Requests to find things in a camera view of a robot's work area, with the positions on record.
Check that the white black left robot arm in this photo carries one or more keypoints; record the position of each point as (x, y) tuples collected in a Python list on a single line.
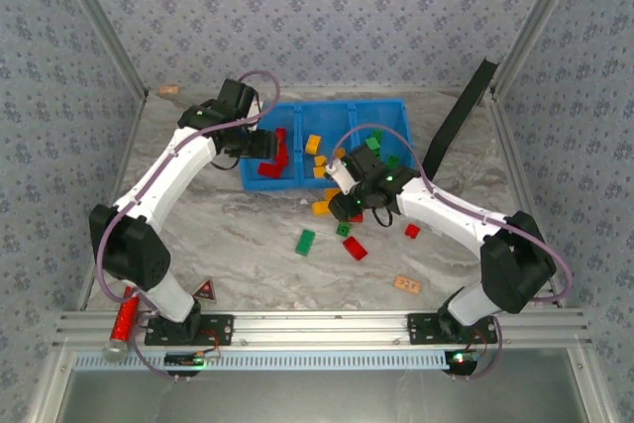
[(168, 175)]

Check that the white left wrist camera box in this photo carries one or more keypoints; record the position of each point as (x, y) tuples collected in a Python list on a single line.
[(255, 109)]

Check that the aluminium frame post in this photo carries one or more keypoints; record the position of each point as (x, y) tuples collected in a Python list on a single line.
[(540, 17), (99, 22)]

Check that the small red lego brick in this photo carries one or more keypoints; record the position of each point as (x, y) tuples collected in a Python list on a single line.
[(411, 230)]

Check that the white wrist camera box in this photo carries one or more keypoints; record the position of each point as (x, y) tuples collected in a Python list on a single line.
[(339, 175), (255, 109)]

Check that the aluminium side rail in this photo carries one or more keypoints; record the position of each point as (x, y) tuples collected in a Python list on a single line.
[(130, 145), (517, 170)]

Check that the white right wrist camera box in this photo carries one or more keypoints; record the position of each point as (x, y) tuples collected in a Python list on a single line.
[(339, 175)]

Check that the green six-stud lego brick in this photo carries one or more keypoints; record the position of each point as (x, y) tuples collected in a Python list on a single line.
[(305, 242)]

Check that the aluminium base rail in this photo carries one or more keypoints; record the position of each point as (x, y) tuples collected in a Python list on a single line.
[(322, 326)]

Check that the blue three-compartment plastic container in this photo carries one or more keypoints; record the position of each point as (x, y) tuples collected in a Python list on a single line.
[(322, 116)]

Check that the red glitter cylinder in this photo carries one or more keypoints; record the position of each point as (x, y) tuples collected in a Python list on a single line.
[(124, 324)]

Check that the orange lego brick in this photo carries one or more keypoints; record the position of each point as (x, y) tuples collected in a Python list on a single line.
[(320, 161), (331, 193), (318, 173), (312, 144), (320, 206)]

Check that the small orange tag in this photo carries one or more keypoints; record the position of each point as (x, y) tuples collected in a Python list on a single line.
[(169, 90)]

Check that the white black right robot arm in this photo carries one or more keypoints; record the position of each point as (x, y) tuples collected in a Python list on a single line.
[(446, 210)]

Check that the triangular red warning sign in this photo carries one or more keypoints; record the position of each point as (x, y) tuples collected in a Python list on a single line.
[(205, 292)]

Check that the orange brick on table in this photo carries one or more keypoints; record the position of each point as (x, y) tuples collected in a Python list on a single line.
[(408, 285)]

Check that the black flat strip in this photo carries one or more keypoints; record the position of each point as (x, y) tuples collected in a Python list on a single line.
[(460, 116)]

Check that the small green lego brick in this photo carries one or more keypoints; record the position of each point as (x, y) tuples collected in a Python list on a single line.
[(342, 230)]

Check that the small circuit board green light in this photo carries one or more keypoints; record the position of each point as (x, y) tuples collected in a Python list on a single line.
[(460, 361), (180, 358)]

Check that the aluminium back rail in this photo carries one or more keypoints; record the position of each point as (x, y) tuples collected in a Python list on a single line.
[(347, 89)]

